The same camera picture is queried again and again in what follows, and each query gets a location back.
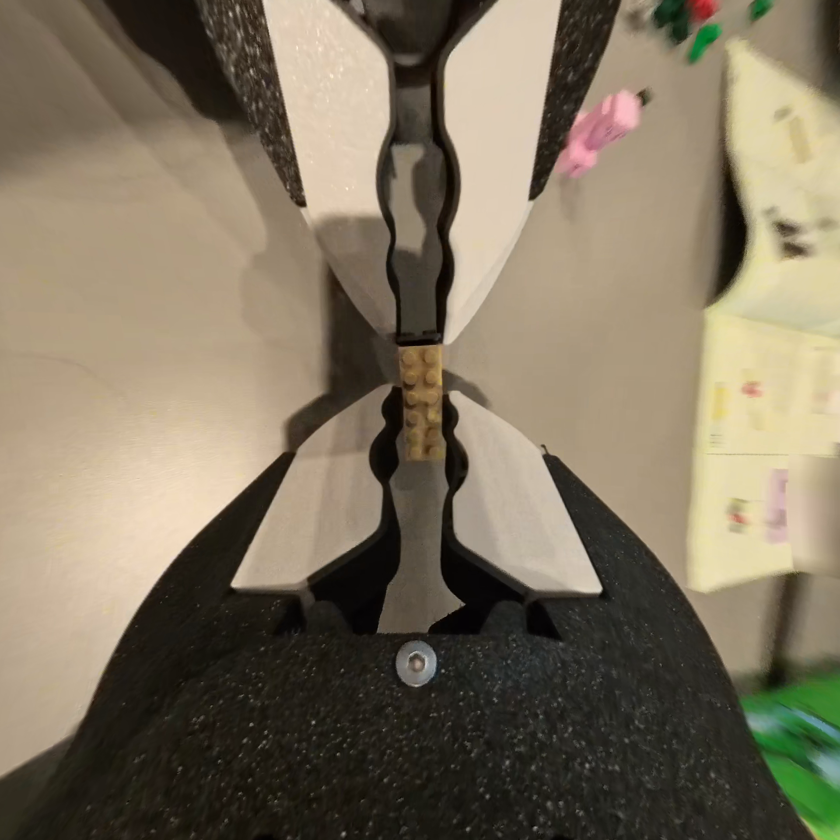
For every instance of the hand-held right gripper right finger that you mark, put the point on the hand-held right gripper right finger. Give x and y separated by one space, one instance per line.
518 512

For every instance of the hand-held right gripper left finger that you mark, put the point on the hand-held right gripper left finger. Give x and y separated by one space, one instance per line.
315 512

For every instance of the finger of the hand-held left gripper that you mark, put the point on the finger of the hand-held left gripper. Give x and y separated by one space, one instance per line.
499 131
328 131

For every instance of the yellow toy brick plate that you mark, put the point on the yellow toy brick plate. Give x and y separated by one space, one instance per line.
423 407

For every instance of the grey desk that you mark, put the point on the grey desk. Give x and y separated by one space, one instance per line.
164 328

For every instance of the pink toy pig figure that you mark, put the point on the pink toy pig figure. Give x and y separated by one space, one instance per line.
600 131

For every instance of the pile of toy bricks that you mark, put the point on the pile of toy bricks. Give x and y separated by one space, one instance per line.
682 16

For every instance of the green angled toy brick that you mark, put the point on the green angled toy brick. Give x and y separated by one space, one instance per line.
705 43

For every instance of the building instruction booklet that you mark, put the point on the building instruction booklet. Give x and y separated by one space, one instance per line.
768 394

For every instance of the green sheet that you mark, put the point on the green sheet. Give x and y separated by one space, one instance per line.
800 748

